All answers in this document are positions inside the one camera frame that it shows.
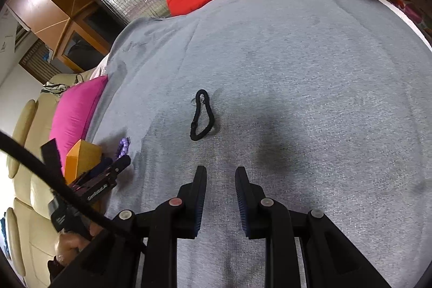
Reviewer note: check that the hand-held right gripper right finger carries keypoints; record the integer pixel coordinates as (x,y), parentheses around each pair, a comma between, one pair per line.
(243,203)

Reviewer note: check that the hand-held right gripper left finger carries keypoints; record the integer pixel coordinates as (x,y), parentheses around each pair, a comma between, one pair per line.
(199,203)

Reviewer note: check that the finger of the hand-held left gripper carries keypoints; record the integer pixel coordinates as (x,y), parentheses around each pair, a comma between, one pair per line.
(121,163)
(101,164)

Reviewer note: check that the orange box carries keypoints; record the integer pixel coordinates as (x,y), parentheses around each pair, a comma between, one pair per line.
(82,153)

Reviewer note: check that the person's left hand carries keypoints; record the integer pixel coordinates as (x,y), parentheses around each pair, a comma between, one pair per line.
(71,246)

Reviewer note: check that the pink pillow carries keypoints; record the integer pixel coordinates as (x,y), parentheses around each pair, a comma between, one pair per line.
(77,109)

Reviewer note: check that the beige sofa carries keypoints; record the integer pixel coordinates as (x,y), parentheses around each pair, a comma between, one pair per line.
(30,126)

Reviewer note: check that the striped cloth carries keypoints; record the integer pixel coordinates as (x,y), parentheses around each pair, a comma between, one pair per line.
(55,88)

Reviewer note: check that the grey blanket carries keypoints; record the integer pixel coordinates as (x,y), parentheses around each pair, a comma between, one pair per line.
(303,72)

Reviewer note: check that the wooden cabinet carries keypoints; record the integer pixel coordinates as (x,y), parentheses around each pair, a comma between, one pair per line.
(44,4)

